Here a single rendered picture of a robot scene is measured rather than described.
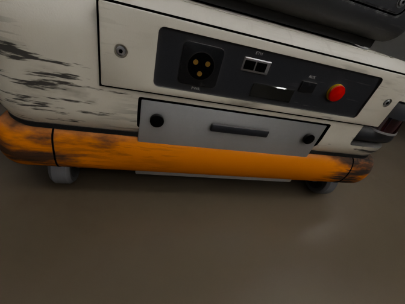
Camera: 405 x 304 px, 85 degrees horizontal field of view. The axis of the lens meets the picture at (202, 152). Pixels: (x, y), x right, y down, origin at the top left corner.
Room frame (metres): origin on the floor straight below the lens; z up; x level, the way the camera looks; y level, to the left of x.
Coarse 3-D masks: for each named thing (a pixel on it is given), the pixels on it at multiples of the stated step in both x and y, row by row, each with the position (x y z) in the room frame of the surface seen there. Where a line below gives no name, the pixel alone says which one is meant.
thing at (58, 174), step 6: (48, 168) 0.21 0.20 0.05; (54, 168) 0.21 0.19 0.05; (60, 168) 0.21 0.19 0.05; (66, 168) 0.21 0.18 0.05; (72, 168) 0.22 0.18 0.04; (78, 168) 0.25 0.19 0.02; (54, 174) 0.20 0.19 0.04; (60, 174) 0.21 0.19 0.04; (66, 174) 0.21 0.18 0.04; (72, 174) 0.22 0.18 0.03; (78, 174) 0.25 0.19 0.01; (54, 180) 0.20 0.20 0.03; (60, 180) 0.21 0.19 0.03; (66, 180) 0.21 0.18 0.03; (72, 180) 0.22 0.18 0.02
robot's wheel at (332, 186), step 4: (308, 180) 0.41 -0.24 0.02; (308, 184) 0.40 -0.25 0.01; (312, 184) 0.39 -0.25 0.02; (316, 184) 0.39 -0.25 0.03; (320, 184) 0.38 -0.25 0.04; (324, 184) 0.37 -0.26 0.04; (328, 184) 0.37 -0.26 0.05; (332, 184) 0.37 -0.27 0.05; (336, 184) 0.37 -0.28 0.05; (312, 188) 0.39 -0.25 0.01; (316, 188) 0.38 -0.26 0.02; (320, 188) 0.37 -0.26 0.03; (324, 188) 0.37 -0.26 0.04; (328, 188) 0.37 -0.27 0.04; (332, 188) 0.37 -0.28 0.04; (316, 192) 0.38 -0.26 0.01; (320, 192) 0.37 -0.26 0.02; (324, 192) 0.37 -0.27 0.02; (328, 192) 0.37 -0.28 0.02
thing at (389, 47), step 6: (402, 36) 1.62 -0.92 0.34; (378, 42) 1.73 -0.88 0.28; (384, 42) 1.70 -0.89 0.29; (390, 42) 1.66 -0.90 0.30; (396, 42) 1.63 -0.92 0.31; (402, 42) 1.59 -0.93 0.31; (372, 48) 1.74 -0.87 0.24; (378, 48) 1.70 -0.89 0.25; (384, 48) 1.67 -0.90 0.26; (390, 48) 1.64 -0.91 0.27; (396, 48) 1.60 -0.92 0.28; (402, 48) 1.57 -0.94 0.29; (390, 54) 1.61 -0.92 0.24; (396, 54) 1.58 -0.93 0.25; (402, 54) 1.55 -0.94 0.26; (402, 60) 1.53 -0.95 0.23
